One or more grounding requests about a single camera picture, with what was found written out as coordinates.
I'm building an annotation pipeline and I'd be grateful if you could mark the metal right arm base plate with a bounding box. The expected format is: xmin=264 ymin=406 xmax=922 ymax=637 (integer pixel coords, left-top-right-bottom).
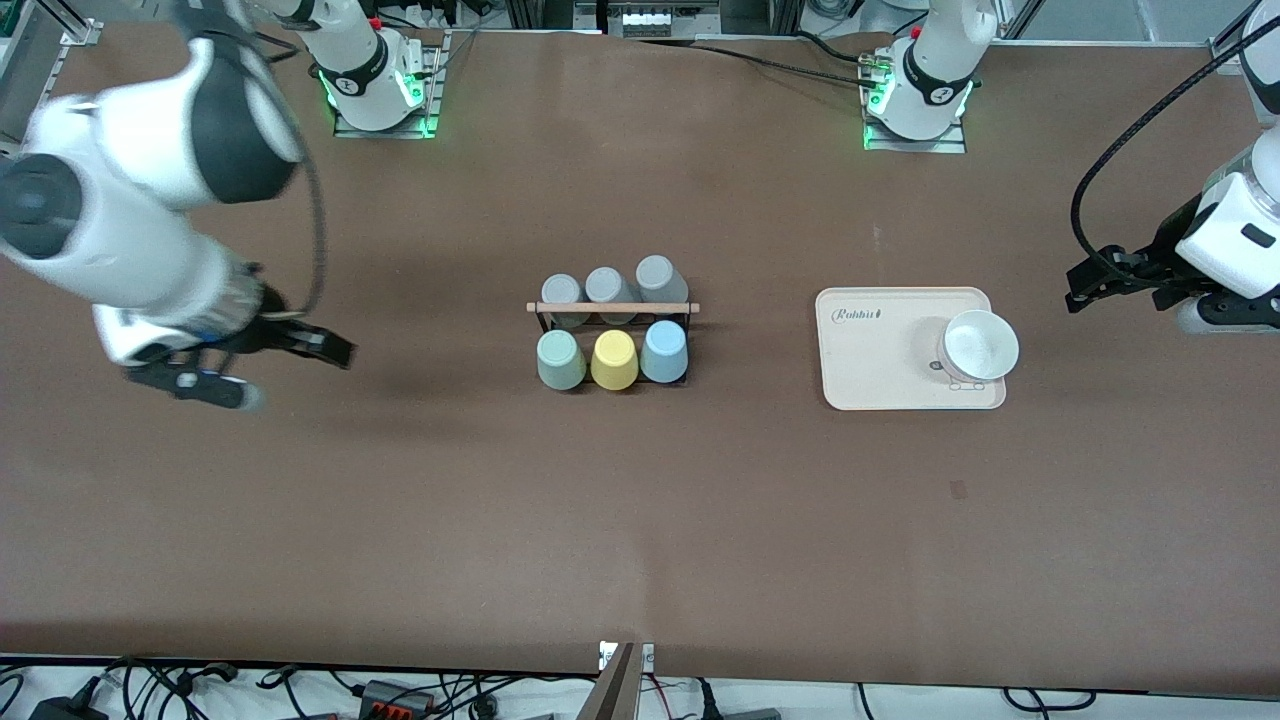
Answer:
xmin=333 ymin=30 xmax=443 ymax=139

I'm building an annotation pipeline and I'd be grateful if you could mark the black wire cup rack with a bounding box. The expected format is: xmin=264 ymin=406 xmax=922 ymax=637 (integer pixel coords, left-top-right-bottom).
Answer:
xmin=527 ymin=298 xmax=701 ymax=389

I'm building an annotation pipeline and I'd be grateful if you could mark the cream rectangular tray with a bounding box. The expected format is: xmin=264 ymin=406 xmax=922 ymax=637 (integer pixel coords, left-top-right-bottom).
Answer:
xmin=815 ymin=287 xmax=1007 ymax=412

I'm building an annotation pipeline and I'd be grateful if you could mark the pale green cup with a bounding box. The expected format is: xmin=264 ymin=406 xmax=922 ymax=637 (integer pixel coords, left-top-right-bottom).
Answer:
xmin=536 ymin=329 xmax=588 ymax=392

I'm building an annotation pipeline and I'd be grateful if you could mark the light blue cup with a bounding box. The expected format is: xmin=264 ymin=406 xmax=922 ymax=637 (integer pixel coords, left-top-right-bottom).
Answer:
xmin=640 ymin=319 xmax=689 ymax=385

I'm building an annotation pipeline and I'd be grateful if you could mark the black cable on table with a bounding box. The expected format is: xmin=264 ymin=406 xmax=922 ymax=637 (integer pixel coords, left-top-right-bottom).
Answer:
xmin=640 ymin=35 xmax=873 ymax=86

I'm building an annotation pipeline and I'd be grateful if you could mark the yellow cup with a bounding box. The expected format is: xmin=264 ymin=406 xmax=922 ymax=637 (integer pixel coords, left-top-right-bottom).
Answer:
xmin=590 ymin=329 xmax=641 ymax=392

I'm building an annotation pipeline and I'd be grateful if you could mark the white bowl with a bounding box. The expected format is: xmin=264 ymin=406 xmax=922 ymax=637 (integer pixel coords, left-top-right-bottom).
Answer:
xmin=936 ymin=309 xmax=1021 ymax=386

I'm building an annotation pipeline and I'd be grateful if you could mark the aluminium frame strut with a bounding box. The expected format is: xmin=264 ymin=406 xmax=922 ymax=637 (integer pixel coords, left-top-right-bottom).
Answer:
xmin=0 ymin=18 xmax=101 ymax=151

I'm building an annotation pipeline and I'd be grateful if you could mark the brown wedge camera mount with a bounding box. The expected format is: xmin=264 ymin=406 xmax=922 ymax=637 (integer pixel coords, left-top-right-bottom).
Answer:
xmin=575 ymin=640 xmax=656 ymax=720

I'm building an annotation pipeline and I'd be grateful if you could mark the pale grey cup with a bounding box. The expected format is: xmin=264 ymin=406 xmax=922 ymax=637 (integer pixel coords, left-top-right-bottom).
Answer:
xmin=635 ymin=255 xmax=691 ymax=319
xmin=584 ymin=266 xmax=641 ymax=326
xmin=541 ymin=273 xmax=586 ymax=329

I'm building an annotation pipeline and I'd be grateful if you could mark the black orange connector block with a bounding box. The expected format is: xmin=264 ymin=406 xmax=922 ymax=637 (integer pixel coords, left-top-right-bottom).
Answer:
xmin=360 ymin=680 xmax=436 ymax=717

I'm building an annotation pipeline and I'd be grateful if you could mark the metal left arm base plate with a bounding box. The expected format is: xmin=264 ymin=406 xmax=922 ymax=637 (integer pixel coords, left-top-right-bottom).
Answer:
xmin=862 ymin=45 xmax=968 ymax=154

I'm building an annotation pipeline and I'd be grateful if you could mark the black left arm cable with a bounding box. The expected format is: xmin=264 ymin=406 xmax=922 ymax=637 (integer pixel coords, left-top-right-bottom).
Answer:
xmin=1070 ymin=0 xmax=1263 ymax=291

